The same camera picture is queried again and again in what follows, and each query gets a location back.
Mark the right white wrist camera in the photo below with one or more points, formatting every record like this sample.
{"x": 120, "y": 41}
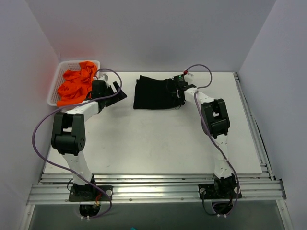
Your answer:
{"x": 186, "y": 72}

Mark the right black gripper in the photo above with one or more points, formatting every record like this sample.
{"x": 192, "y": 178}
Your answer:
{"x": 176, "y": 89}

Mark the right side aluminium rail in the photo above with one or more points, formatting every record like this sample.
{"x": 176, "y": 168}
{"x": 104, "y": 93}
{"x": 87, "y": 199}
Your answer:
{"x": 256, "y": 135}

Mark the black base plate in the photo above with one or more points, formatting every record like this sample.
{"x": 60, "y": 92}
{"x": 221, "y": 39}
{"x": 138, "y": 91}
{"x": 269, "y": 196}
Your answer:
{"x": 213, "y": 191}
{"x": 85, "y": 193}

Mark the aluminium rail frame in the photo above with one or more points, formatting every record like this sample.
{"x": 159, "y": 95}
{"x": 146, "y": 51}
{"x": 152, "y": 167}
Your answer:
{"x": 140, "y": 188}

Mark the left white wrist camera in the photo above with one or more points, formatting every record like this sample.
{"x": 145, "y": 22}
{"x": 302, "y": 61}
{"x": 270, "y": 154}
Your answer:
{"x": 103, "y": 77}

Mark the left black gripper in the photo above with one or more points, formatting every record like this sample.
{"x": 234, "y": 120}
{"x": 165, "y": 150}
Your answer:
{"x": 111, "y": 95}

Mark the black t-shirt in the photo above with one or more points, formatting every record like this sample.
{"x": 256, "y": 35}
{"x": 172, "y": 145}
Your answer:
{"x": 153, "y": 94}

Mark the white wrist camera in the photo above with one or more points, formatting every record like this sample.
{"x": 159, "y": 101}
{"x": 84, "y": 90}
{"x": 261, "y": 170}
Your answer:
{"x": 103, "y": 77}
{"x": 186, "y": 72}

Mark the orange t-shirt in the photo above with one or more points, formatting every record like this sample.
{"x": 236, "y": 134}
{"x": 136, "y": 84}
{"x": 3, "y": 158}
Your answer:
{"x": 77, "y": 84}

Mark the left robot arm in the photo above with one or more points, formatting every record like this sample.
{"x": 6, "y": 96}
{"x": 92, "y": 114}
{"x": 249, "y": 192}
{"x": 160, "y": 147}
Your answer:
{"x": 69, "y": 136}

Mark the white plastic basket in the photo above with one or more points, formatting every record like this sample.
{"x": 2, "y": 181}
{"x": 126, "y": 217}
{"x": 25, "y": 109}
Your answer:
{"x": 58, "y": 78}

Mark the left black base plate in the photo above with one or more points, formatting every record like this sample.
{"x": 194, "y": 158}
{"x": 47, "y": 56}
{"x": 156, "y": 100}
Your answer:
{"x": 85, "y": 193}

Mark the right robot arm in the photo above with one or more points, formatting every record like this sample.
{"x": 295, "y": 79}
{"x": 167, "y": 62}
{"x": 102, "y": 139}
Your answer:
{"x": 215, "y": 124}

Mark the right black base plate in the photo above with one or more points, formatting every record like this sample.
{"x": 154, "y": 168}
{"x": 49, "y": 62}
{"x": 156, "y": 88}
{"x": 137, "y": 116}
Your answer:
{"x": 213, "y": 191}

